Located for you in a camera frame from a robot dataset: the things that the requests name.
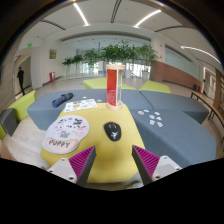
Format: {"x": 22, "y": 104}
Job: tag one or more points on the red fire extinguisher box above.
{"x": 52, "y": 76}

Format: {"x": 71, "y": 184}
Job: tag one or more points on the small sticker on sofa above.
{"x": 152, "y": 122}

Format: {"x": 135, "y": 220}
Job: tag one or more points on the yellow ottoman table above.
{"x": 114, "y": 161}

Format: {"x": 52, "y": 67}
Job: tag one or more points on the person in black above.
{"x": 20, "y": 76}

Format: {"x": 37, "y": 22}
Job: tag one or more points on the grey modular sofa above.
{"x": 177, "y": 132}

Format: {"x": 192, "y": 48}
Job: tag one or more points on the wooden bench right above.
{"x": 213, "y": 111}

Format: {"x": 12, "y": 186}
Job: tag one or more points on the round puppy mouse pad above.
{"x": 64, "y": 134}

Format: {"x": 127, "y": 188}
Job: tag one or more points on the sticker sheet paper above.
{"x": 80, "y": 105}

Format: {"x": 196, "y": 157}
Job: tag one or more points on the lime green seat left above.
{"x": 20, "y": 107}

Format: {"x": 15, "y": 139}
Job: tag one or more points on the potted green plants row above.
{"x": 114, "y": 53}

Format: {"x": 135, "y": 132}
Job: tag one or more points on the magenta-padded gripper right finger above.
{"x": 152, "y": 167}

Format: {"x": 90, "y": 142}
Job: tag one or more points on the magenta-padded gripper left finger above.
{"x": 77, "y": 168}

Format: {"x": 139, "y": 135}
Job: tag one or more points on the grey chair left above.
{"x": 8, "y": 121}

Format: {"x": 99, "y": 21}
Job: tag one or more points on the folded dark blue umbrella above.
{"x": 63, "y": 98}

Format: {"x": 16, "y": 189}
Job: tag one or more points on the black computer mouse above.
{"x": 113, "y": 131}

